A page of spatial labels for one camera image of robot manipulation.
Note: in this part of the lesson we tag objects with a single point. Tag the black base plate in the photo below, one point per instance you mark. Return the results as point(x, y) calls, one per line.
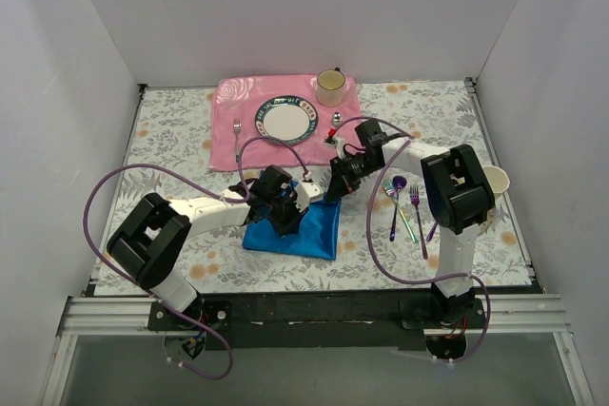
point(382, 318)

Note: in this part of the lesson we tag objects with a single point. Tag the aluminium frame rail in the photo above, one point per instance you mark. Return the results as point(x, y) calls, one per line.
point(510, 314)

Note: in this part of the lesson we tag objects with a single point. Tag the white plate with patterned rim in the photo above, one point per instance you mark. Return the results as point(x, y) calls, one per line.
point(288, 118)

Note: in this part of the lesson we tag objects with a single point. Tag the speckled round coaster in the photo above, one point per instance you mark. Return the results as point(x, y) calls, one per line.
point(489, 220)

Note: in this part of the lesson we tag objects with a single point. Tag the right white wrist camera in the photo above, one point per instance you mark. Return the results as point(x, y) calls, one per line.
point(334, 140)

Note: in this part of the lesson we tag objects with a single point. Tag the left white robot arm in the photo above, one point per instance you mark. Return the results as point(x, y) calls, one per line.
point(149, 241)

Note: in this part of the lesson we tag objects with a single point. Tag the pale yellow paper cup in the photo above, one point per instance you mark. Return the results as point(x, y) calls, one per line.
point(497, 179)

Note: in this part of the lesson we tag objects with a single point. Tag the silver fork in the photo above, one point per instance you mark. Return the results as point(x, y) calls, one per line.
point(237, 129)

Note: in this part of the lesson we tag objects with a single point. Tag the pink satin placemat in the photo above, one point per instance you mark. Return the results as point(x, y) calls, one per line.
point(242, 96)

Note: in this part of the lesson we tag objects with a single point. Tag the silver spoon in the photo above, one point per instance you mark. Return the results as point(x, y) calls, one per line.
point(336, 120)

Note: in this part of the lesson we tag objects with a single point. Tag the cream mug with dark rim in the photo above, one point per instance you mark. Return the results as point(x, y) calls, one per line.
point(330, 87)

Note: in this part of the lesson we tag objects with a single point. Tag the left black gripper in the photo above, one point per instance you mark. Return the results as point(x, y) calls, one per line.
point(286, 215)

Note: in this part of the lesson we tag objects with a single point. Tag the iridescent purple spoon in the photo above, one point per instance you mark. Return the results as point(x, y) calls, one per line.
point(398, 183)

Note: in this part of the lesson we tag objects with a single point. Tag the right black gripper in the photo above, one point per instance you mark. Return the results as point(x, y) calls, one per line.
point(343, 178)

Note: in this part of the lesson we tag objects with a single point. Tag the iridescent purple fork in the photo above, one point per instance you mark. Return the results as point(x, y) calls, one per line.
point(415, 201)

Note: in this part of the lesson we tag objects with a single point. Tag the blue satin napkin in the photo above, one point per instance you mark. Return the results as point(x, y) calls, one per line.
point(318, 232)

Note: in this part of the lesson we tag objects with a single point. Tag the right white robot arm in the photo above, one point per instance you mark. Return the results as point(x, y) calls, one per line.
point(458, 195)

